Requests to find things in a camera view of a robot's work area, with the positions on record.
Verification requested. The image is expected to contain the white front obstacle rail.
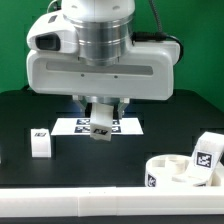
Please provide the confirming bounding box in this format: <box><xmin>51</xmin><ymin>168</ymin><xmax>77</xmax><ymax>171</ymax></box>
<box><xmin>0</xmin><ymin>187</ymin><xmax>224</xmax><ymax>218</ymax></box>

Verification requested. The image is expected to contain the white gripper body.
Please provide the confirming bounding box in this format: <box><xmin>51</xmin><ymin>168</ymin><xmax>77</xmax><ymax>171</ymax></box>
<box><xmin>26</xmin><ymin>41</ymin><xmax>180</xmax><ymax>100</ymax></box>

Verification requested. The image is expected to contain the white round stool seat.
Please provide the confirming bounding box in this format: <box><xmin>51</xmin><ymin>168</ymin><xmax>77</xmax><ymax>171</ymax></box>
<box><xmin>145</xmin><ymin>154</ymin><xmax>224</xmax><ymax>188</ymax></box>

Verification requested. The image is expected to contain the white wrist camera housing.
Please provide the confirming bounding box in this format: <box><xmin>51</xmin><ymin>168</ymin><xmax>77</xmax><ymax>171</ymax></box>
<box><xmin>27</xmin><ymin>11</ymin><xmax>79</xmax><ymax>54</ymax></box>

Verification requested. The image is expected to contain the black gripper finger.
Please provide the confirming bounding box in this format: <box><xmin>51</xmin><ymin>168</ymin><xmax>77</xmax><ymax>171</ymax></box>
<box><xmin>72</xmin><ymin>95</ymin><xmax>90</xmax><ymax>117</ymax></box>
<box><xmin>117</xmin><ymin>98</ymin><xmax>130</xmax><ymax>119</ymax></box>

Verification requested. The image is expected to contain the white sheet with tags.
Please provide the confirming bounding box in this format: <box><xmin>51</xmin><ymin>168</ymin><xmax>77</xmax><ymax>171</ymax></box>
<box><xmin>51</xmin><ymin>118</ymin><xmax>143</xmax><ymax>136</ymax></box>

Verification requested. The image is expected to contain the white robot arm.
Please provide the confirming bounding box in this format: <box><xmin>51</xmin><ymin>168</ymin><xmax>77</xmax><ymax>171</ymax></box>
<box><xmin>26</xmin><ymin>0</ymin><xmax>182</xmax><ymax>116</ymax></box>

